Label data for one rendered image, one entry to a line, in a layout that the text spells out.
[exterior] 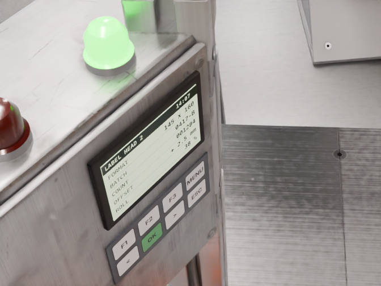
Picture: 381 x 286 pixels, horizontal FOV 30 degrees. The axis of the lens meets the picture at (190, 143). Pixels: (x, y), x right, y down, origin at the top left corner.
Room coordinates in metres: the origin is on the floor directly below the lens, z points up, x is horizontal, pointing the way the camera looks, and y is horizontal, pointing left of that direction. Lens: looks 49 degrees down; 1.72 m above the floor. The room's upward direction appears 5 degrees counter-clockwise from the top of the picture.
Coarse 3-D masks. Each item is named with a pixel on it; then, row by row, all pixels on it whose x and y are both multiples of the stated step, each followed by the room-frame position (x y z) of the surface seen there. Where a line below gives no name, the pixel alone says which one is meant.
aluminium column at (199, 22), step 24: (144, 0) 0.29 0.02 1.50; (168, 0) 0.30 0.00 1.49; (192, 0) 0.29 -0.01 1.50; (144, 24) 0.29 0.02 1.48; (192, 24) 0.29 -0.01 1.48; (216, 48) 0.33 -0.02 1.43; (216, 72) 0.32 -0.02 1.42; (216, 96) 0.32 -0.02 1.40; (216, 120) 0.30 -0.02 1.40; (216, 144) 0.29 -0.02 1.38; (216, 168) 0.29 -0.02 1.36; (216, 192) 0.29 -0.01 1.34; (216, 216) 0.29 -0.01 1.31; (216, 240) 0.29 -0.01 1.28; (216, 264) 0.29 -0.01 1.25
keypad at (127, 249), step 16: (192, 176) 0.27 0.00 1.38; (208, 176) 0.28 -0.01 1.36; (176, 192) 0.26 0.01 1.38; (192, 192) 0.27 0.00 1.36; (208, 192) 0.28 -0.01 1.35; (160, 208) 0.25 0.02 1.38; (176, 208) 0.26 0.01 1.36; (192, 208) 0.27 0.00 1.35; (144, 224) 0.24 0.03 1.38; (160, 224) 0.25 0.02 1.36; (176, 224) 0.26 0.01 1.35; (128, 240) 0.23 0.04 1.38; (144, 240) 0.24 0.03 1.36; (160, 240) 0.25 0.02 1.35; (112, 256) 0.22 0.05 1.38; (128, 256) 0.23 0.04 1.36; (144, 256) 0.24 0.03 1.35; (112, 272) 0.22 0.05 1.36; (128, 272) 0.23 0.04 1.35
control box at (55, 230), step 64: (64, 0) 0.33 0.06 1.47; (0, 64) 0.28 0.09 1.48; (64, 64) 0.27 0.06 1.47; (192, 64) 0.28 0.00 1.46; (64, 128) 0.23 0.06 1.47; (0, 192) 0.20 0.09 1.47; (64, 192) 0.21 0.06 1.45; (0, 256) 0.18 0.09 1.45; (64, 256) 0.20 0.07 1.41; (192, 256) 0.27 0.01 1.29
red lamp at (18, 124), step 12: (0, 108) 0.22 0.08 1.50; (12, 108) 0.23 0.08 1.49; (0, 120) 0.22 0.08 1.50; (12, 120) 0.22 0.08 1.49; (24, 120) 0.23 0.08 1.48; (0, 132) 0.21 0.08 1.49; (12, 132) 0.22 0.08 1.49; (24, 132) 0.22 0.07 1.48; (0, 144) 0.21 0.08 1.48; (12, 144) 0.22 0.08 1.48; (24, 144) 0.22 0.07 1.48; (0, 156) 0.21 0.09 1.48; (12, 156) 0.21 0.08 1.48
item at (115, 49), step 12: (96, 24) 0.28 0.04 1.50; (108, 24) 0.27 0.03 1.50; (120, 24) 0.28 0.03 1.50; (84, 36) 0.27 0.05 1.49; (96, 36) 0.27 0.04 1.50; (108, 36) 0.27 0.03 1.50; (120, 36) 0.27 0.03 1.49; (84, 48) 0.28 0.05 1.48; (96, 48) 0.26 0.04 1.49; (108, 48) 0.26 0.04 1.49; (120, 48) 0.27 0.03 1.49; (132, 48) 0.27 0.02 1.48; (84, 60) 0.27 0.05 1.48; (96, 60) 0.27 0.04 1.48; (108, 60) 0.26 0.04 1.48; (120, 60) 0.27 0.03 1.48; (132, 60) 0.27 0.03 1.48; (96, 72) 0.26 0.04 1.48; (108, 72) 0.26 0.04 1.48; (120, 72) 0.26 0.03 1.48
